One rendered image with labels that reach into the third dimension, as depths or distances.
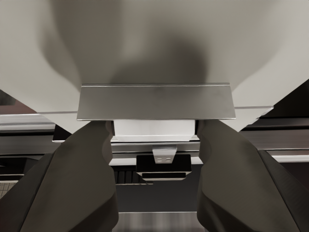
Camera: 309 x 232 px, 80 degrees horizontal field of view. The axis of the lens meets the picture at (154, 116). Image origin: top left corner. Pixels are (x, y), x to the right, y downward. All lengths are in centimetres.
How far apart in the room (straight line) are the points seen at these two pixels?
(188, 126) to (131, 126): 5
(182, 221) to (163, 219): 2
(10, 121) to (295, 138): 58
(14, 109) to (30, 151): 30
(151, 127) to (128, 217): 11
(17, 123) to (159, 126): 22
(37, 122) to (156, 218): 20
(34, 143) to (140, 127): 43
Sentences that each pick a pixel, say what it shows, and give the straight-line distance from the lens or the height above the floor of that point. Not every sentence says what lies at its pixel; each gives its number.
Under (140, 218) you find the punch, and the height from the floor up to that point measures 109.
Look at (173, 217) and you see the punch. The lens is 23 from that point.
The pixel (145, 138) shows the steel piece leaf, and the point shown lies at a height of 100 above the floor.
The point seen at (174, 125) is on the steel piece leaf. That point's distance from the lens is 17.
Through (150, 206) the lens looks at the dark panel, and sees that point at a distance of 74.
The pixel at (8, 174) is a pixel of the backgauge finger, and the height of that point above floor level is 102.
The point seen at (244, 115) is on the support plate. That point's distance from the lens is 17.
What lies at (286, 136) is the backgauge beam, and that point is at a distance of 57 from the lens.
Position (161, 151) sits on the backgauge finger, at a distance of 27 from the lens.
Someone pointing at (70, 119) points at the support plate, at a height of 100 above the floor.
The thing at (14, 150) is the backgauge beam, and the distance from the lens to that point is 60.
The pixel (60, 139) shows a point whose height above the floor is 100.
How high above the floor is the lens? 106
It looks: 22 degrees down
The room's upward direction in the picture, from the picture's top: 179 degrees clockwise
